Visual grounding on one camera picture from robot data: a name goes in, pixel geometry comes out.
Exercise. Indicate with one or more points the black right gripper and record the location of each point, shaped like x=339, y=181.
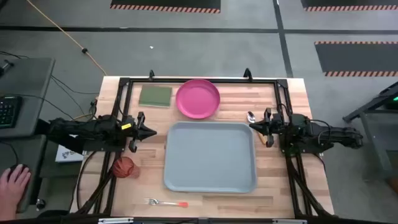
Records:
x=275, y=126

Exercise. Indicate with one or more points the white printed box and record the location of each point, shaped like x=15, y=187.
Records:
x=66, y=154

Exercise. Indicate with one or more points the grey plastic tray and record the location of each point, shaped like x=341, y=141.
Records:
x=211, y=158

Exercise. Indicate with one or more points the red translucent plastic cup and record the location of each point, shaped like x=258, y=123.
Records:
x=123, y=167

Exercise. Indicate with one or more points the black stand with green light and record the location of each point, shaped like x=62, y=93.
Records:
x=381, y=101

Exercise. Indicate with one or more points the silver metal bracket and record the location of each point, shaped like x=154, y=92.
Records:
x=289, y=221
x=115, y=220

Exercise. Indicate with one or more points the person's hand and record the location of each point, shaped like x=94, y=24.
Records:
x=12, y=189

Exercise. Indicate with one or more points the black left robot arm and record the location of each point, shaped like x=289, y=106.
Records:
x=93, y=129

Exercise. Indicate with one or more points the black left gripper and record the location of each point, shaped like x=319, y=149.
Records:
x=136, y=132

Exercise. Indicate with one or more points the black frame clamp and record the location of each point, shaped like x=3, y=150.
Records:
x=247, y=73
x=151, y=74

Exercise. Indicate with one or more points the black mat with hazard stripes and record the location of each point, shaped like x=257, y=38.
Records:
x=348, y=3
x=164, y=3
x=357, y=57

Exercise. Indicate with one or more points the black round knob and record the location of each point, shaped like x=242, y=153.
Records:
x=40, y=203

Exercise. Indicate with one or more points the pink plastic plate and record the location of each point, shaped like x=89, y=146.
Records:
x=197, y=99

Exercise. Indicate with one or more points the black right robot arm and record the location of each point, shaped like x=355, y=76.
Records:
x=326, y=133

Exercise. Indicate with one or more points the grey desk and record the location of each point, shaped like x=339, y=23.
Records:
x=28, y=155
x=28, y=81

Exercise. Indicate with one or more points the black keyboard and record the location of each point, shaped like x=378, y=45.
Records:
x=7, y=112

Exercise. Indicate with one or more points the black aluminium table frame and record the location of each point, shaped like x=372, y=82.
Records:
x=202, y=81

